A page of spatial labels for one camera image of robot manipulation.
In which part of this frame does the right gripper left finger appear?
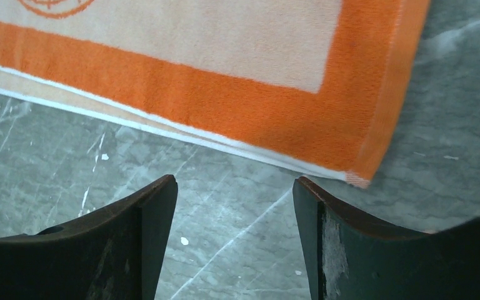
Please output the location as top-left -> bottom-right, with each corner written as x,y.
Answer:
0,174 -> 178,299

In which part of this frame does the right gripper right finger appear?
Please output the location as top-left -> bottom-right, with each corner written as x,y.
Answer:
292,177 -> 480,299

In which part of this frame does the orange white towel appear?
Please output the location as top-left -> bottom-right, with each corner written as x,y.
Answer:
0,1 -> 430,188

